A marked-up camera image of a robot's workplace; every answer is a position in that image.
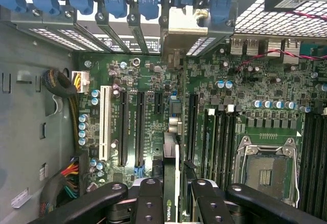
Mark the CPU socket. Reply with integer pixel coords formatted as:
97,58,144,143
233,136,301,208

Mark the white expansion slot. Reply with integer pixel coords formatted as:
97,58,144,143
99,85,112,161

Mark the green motherboard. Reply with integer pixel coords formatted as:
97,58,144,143
74,52,327,224

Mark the white power connector plug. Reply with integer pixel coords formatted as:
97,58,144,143
71,71,90,94

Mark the open grey PC case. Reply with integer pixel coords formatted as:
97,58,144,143
0,0,327,224

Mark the silver rear port block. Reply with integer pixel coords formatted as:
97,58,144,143
229,37,301,65

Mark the black braided power cable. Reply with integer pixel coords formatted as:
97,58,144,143
42,69,78,99

